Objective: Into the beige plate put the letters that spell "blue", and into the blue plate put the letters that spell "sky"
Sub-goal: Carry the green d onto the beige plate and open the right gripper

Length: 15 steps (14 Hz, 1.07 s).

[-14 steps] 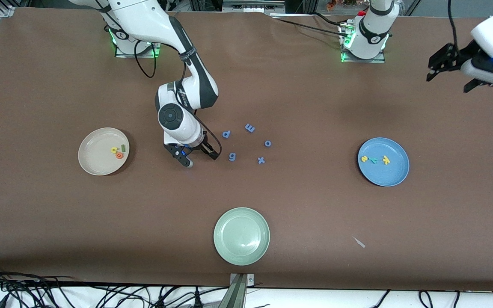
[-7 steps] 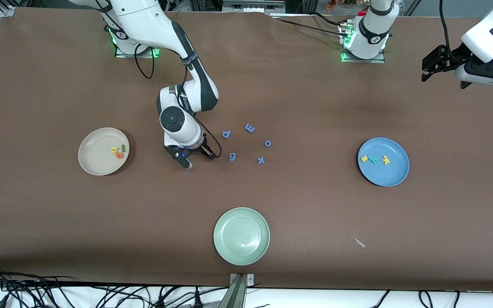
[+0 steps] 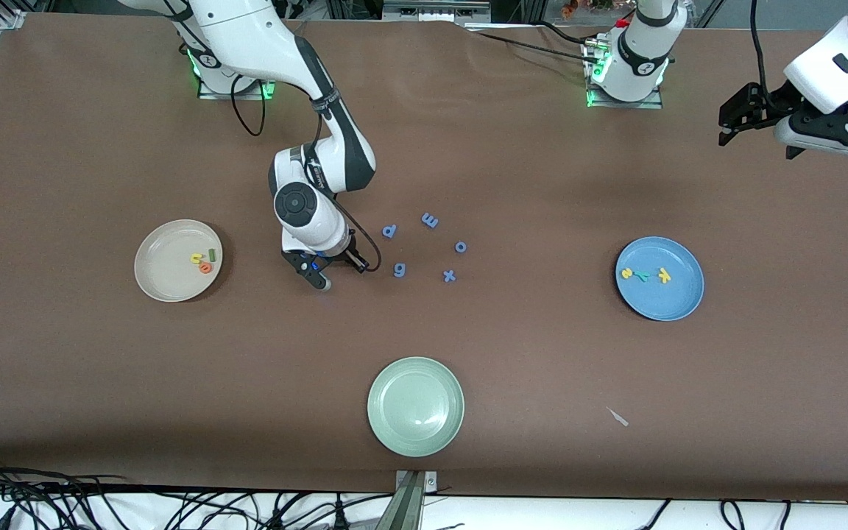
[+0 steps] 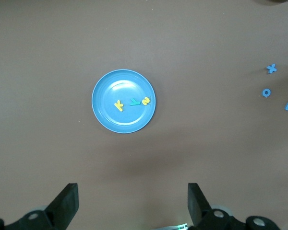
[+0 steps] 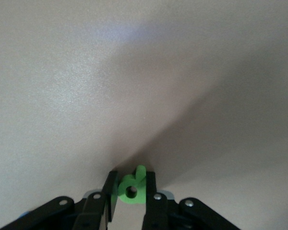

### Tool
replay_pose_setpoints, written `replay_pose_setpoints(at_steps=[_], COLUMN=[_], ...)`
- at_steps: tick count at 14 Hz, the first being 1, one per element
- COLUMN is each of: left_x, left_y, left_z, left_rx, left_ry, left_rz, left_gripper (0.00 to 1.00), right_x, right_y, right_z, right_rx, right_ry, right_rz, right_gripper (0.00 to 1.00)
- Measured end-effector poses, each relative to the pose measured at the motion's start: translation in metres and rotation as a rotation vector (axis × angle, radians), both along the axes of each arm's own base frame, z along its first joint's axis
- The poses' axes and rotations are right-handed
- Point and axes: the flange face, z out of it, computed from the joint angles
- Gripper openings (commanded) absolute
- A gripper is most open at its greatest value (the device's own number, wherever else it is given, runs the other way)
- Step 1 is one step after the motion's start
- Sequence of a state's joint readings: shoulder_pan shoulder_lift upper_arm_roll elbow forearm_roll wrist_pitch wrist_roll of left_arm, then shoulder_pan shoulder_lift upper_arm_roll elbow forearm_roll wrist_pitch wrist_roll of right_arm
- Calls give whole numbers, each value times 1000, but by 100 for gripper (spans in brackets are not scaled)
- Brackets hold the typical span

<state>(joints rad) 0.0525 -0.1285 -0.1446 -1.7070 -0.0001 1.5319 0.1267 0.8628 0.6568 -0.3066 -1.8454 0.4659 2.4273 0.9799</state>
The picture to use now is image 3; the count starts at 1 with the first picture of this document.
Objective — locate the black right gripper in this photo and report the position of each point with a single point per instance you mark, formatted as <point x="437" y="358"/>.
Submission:
<point x="348" y="254"/>

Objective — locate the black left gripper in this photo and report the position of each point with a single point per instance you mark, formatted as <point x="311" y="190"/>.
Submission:
<point x="776" y="101"/>

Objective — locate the yellow foam letter k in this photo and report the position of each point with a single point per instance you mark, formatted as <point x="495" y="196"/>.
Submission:
<point x="664" y="275"/>

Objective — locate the teal foam letter y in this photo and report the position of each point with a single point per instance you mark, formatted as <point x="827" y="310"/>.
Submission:
<point x="642" y="277"/>

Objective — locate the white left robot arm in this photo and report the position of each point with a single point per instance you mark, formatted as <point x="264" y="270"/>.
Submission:
<point x="641" y="51"/>

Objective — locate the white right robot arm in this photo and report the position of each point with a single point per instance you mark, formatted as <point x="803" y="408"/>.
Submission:
<point x="247" y="37"/>

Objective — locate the blue foam letter g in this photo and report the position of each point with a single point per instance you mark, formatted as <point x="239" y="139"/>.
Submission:
<point x="400" y="269"/>

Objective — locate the blue foam letter d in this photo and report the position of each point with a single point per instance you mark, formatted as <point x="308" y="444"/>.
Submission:
<point x="389" y="231"/>

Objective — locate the blue foam letter m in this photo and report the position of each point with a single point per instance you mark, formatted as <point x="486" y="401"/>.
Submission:
<point x="430" y="220"/>

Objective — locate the blue foam letter x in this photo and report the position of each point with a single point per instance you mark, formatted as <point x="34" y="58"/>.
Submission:
<point x="450" y="276"/>

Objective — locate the green round plate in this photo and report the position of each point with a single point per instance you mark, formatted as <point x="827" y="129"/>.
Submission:
<point x="415" y="406"/>

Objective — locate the beige round plate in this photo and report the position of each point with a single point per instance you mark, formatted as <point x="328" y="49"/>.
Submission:
<point x="166" y="269"/>

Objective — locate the blue round plate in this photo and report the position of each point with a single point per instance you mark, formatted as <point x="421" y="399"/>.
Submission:
<point x="667" y="302"/>

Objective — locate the small orange object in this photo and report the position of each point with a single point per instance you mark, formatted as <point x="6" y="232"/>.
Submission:
<point x="570" y="7"/>

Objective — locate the brown table mat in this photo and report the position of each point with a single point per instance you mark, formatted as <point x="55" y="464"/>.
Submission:
<point x="542" y="368"/>

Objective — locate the small grey tape scrap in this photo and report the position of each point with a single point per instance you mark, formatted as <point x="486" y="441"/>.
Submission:
<point x="617" y="417"/>

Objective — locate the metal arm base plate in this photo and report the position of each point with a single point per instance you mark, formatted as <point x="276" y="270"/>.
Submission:
<point x="623" y="105"/>
<point x="271" y="90"/>

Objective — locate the aluminium profile post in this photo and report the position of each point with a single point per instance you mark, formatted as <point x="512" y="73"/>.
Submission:
<point x="409" y="504"/>

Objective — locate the aluminium frame bar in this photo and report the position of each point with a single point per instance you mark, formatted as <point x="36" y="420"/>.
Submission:
<point x="435" y="11"/>

